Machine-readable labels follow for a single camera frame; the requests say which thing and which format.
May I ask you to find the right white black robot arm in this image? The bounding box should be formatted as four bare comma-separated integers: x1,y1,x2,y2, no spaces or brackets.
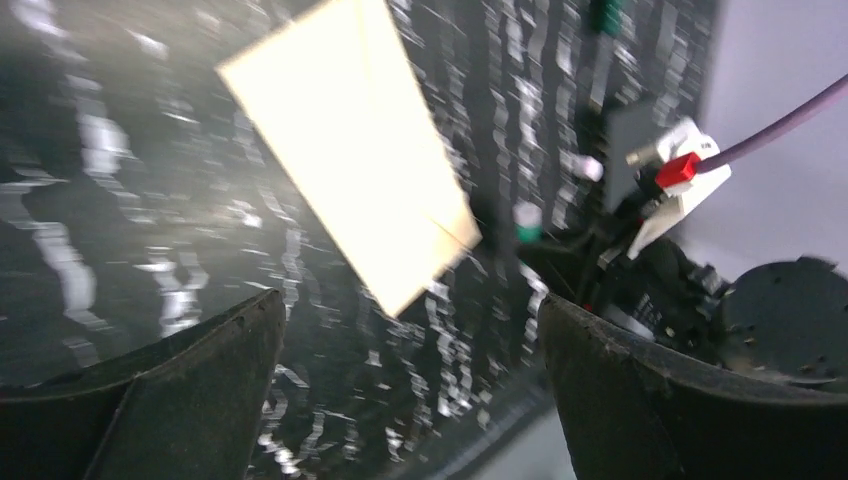
518,226,847,391

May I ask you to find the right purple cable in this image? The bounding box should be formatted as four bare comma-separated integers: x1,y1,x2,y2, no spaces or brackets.
695,72,848,175

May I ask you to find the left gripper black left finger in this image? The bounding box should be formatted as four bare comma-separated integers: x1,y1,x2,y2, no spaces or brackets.
1,289,286,480

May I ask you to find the cream paper envelope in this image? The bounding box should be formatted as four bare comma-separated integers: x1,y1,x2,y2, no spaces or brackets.
218,1,480,317

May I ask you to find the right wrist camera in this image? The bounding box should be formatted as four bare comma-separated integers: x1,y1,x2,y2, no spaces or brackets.
626,117,732,260

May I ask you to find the white glue stick cap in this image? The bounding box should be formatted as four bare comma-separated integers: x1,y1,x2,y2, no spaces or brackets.
572,155,604,182

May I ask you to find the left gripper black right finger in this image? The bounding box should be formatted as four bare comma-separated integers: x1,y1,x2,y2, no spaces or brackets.
538,295,847,479

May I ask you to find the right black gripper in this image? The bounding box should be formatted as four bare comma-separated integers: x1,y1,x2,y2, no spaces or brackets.
516,229,729,358

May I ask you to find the black rectangular block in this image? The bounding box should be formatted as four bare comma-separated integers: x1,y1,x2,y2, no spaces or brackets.
601,96,663,213

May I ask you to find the green white glue stick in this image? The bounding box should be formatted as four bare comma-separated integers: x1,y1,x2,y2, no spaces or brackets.
512,201,543,243

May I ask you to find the green handled screwdriver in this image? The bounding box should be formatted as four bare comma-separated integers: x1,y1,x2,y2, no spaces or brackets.
589,0,624,113

